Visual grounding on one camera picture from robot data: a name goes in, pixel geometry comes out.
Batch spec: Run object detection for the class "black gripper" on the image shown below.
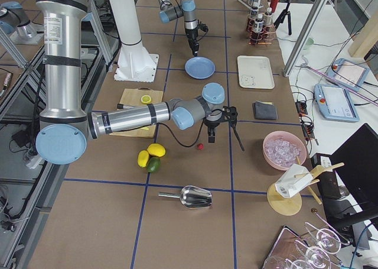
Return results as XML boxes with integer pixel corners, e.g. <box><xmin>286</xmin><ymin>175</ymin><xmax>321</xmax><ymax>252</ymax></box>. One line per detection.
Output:
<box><xmin>185</xmin><ymin>28</ymin><xmax>199</xmax><ymax>56</ymax></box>
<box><xmin>204</xmin><ymin>112</ymin><xmax>224</xmax><ymax>143</ymax></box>

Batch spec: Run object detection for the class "blue plate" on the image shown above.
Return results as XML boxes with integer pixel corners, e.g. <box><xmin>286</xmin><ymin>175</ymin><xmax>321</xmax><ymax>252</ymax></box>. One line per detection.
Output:
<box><xmin>184</xmin><ymin>56</ymin><xmax>216</xmax><ymax>80</ymax></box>

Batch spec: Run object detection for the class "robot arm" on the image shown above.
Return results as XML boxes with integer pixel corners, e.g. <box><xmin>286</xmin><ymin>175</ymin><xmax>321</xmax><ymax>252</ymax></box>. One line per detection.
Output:
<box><xmin>158</xmin><ymin>0</ymin><xmax>201</xmax><ymax>57</ymax></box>
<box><xmin>35</xmin><ymin>0</ymin><xmax>225</xmax><ymax>165</ymax></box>

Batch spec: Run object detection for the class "yellow lemon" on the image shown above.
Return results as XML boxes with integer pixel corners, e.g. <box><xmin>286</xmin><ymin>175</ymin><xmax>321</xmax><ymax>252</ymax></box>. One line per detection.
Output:
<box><xmin>147</xmin><ymin>143</ymin><xmax>166</xmax><ymax>157</ymax></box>
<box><xmin>137</xmin><ymin>150</ymin><xmax>150</xmax><ymax>168</ymax></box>

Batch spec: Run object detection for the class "dark drink bottle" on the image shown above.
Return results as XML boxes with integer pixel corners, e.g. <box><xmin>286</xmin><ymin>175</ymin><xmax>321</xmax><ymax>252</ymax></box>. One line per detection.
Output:
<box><xmin>263</xmin><ymin>7</ymin><xmax>272</xmax><ymax>27</ymax></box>
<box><xmin>249</xmin><ymin>2</ymin><xmax>259</xmax><ymax>27</ymax></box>
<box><xmin>250</xmin><ymin>14</ymin><xmax>263</xmax><ymax>44</ymax></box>

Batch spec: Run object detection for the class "cream bear tray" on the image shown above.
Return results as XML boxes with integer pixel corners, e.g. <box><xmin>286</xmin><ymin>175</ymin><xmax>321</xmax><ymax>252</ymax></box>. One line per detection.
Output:
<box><xmin>237</xmin><ymin>56</ymin><xmax>275</xmax><ymax>90</ymax></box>

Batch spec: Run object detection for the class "green lime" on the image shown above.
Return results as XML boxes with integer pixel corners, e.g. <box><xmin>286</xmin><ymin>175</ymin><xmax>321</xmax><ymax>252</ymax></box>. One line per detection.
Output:
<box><xmin>146</xmin><ymin>157</ymin><xmax>161</xmax><ymax>173</ymax></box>

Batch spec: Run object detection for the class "steel ice scoop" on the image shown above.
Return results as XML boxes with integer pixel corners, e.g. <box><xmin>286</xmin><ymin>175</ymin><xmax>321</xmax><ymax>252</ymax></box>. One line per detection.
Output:
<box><xmin>158</xmin><ymin>186</ymin><xmax>213</xmax><ymax>209</ymax></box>

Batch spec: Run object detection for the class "half lemon slice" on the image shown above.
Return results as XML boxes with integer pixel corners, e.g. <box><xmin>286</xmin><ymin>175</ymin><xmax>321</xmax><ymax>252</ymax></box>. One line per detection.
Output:
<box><xmin>141</xmin><ymin>95</ymin><xmax>152</xmax><ymax>105</ymax></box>

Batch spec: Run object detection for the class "pink bowl of ice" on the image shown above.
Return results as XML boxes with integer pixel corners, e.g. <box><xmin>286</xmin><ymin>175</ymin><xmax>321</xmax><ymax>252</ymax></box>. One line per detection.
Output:
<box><xmin>262</xmin><ymin>131</ymin><xmax>307</xmax><ymax>170</ymax></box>

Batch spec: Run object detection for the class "steel cylinder tool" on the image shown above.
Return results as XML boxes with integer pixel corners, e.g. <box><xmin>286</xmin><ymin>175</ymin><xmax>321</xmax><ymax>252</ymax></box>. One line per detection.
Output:
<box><xmin>116</xmin><ymin>103</ymin><xmax>135</xmax><ymax>109</ymax></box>

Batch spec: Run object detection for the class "black small tripod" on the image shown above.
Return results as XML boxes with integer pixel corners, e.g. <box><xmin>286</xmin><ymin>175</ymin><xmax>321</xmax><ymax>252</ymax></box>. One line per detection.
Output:
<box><xmin>273</xmin><ymin>0</ymin><xmax>292</xmax><ymax>35</ymax></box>

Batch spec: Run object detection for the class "wooden stand with carton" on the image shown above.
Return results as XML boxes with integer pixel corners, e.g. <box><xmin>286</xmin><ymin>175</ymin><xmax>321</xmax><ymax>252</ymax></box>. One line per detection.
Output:
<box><xmin>267</xmin><ymin>163</ymin><xmax>344</xmax><ymax>216</ymax></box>

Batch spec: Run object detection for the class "green bowl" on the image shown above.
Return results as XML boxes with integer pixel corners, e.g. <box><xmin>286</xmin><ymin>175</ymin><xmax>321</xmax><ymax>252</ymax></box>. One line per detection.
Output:
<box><xmin>304</xmin><ymin>37</ymin><xmax>314</xmax><ymax>50</ymax></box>

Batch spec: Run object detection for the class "teach pendant tablet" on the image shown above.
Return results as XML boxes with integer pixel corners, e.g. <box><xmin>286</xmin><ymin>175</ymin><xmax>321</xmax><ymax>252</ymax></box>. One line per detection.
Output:
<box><xmin>326</xmin><ymin>58</ymin><xmax>370</xmax><ymax>92</ymax></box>
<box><xmin>314</xmin><ymin>84</ymin><xmax>360</xmax><ymax>122</ymax></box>

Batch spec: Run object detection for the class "black monitor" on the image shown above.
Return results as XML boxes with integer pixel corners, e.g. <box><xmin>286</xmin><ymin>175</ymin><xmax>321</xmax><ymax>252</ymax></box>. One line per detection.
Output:
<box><xmin>318</xmin><ymin>123</ymin><xmax>377</xmax><ymax>229</ymax></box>

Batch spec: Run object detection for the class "wine glass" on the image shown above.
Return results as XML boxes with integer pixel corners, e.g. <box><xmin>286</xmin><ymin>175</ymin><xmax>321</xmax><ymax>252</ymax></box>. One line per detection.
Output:
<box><xmin>262</xmin><ymin>222</ymin><xmax>348</xmax><ymax>269</ymax></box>

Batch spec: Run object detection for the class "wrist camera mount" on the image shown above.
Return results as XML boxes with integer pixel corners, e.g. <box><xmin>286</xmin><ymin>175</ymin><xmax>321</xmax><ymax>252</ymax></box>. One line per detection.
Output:
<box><xmin>197</xmin><ymin>20</ymin><xmax>208</xmax><ymax>34</ymax></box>
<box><xmin>223</xmin><ymin>106</ymin><xmax>238</xmax><ymax>129</ymax></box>

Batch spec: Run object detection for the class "copper wire bottle rack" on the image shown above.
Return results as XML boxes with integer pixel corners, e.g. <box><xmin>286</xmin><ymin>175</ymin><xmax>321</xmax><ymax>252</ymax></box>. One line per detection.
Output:
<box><xmin>245</xmin><ymin>11</ymin><xmax>275</xmax><ymax>45</ymax></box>

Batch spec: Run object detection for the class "aluminium frame post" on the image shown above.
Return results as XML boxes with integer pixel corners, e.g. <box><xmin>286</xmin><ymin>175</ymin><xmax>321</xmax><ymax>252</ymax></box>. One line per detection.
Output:
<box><xmin>283</xmin><ymin>0</ymin><xmax>327</xmax><ymax>77</ymax></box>

